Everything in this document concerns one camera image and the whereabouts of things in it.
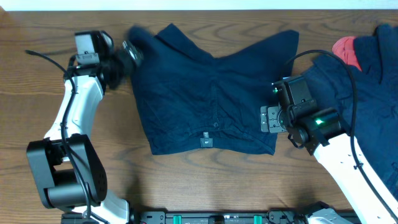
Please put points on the dark navy shorts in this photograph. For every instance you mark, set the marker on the dark navy shorts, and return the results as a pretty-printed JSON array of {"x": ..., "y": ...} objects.
[{"x": 188, "y": 99}]

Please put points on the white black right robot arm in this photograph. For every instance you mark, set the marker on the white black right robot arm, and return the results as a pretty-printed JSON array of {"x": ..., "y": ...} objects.
[{"x": 326, "y": 137}]

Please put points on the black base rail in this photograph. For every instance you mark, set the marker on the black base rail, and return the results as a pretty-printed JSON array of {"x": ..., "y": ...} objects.
[{"x": 273, "y": 216}]

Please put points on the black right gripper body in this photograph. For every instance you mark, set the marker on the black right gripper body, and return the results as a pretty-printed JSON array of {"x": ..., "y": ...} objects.
[{"x": 275, "y": 118}]

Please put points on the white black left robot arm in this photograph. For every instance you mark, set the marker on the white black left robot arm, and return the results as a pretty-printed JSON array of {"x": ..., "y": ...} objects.
[{"x": 67, "y": 171}]

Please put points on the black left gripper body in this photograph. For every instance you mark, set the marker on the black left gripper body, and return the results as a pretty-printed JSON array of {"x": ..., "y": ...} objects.
[{"x": 119, "y": 68}]

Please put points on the dark navy clothes pile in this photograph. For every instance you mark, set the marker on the dark navy clothes pile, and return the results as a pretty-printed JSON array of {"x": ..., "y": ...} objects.
[{"x": 376, "y": 84}]

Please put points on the red garment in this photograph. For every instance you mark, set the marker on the red garment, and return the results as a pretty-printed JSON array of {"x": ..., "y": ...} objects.
[{"x": 344, "y": 49}]

